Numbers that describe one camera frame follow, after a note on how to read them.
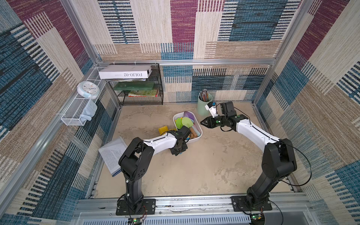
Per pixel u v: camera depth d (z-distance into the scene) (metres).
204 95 1.03
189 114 1.05
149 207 0.73
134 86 0.94
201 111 1.09
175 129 1.02
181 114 1.07
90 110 0.68
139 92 1.02
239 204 0.73
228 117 0.70
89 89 0.75
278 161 0.46
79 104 0.74
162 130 1.03
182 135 0.75
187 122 1.02
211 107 0.79
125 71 0.78
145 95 0.99
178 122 1.03
